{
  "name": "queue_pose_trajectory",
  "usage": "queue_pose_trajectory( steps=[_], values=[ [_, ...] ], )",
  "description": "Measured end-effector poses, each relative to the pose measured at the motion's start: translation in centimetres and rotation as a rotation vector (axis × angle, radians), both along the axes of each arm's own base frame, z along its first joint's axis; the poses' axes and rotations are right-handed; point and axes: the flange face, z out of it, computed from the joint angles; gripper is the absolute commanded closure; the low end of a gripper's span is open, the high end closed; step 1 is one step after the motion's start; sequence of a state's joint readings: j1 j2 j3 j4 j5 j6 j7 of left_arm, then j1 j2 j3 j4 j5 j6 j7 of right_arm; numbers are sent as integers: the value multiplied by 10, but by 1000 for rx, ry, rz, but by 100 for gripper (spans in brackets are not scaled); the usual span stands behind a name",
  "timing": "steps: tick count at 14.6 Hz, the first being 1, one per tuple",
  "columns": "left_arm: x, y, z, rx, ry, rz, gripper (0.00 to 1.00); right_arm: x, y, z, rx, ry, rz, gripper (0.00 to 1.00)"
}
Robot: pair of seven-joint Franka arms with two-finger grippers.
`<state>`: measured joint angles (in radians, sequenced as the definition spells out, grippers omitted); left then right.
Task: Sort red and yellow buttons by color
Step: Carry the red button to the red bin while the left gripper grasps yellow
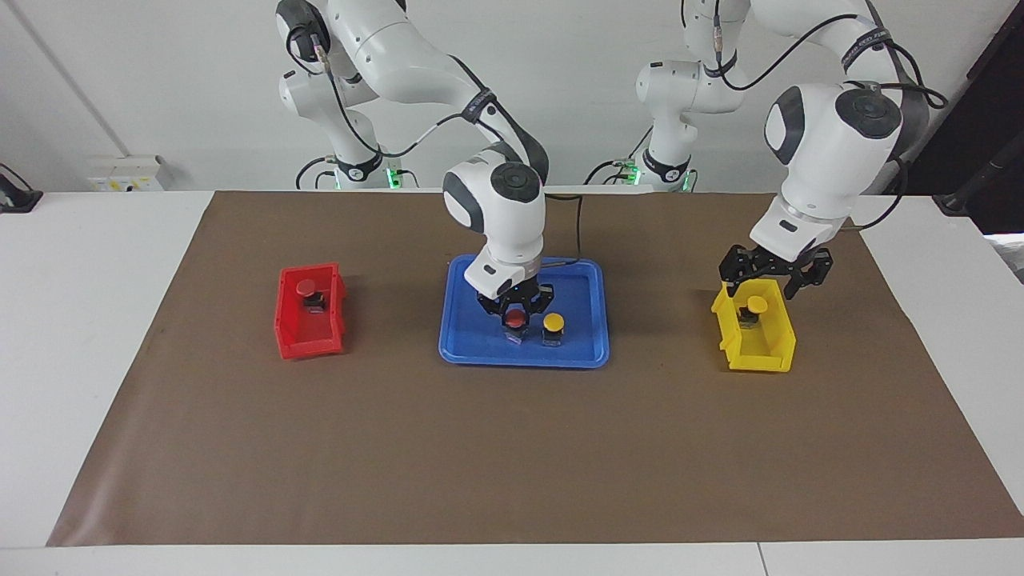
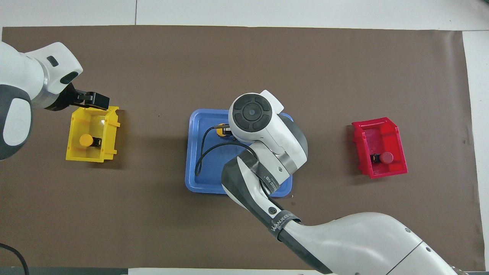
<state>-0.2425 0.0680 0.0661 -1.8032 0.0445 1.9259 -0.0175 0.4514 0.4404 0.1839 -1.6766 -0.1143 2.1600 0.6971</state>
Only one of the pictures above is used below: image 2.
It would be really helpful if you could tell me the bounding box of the red push button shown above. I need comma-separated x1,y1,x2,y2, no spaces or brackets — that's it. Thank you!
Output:
369,152,394,165

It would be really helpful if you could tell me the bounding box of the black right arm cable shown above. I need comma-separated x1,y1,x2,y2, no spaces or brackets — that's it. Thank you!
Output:
194,123,264,177

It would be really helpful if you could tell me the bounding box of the blue plastic tray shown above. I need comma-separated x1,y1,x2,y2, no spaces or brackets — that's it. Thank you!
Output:
185,109,294,197

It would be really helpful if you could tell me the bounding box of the red plastic bin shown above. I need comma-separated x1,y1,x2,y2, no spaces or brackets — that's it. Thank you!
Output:
351,117,408,179

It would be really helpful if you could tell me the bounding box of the brown paper mat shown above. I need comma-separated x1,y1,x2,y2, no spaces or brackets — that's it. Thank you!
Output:
0,25,484,270

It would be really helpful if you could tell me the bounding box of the black loose cable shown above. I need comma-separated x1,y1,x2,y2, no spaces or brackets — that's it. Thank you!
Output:
0,243,30,275

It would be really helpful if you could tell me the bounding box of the yellow plastic bin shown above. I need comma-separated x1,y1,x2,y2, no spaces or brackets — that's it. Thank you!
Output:
66,106,121,163

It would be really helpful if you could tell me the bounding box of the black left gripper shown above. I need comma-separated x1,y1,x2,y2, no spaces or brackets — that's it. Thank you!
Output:
45,82,110,112

